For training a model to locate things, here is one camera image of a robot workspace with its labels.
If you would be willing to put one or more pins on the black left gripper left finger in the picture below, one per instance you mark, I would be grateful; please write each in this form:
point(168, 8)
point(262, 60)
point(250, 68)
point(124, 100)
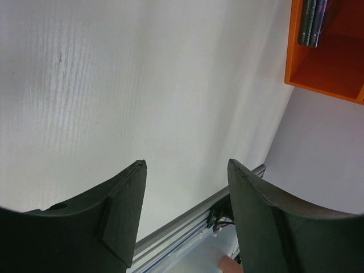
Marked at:
point(95, 231)

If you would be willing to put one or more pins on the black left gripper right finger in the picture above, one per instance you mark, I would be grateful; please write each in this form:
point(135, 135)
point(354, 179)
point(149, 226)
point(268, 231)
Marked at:
point(279, 232)

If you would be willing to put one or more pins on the teal 20000 Leagues book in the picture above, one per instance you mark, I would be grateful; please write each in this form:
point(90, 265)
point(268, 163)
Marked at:
point(306, 22)

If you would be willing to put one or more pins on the purple Robinson Crusoe book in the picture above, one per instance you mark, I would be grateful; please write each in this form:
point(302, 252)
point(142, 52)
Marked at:
point(320, 11)

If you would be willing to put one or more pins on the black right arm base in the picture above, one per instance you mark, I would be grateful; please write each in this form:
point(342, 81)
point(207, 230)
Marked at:
point(220, 214)

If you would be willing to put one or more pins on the pink round object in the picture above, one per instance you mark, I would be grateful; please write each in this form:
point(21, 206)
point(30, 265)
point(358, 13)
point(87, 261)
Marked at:
point(228, 265)

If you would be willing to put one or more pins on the orange wooden shelf cabinet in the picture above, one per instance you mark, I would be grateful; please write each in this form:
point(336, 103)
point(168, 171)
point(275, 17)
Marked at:
point(335, 66)

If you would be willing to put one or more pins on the aluminium mounting rail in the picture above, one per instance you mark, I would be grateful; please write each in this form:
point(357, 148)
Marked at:
point(173, 234)

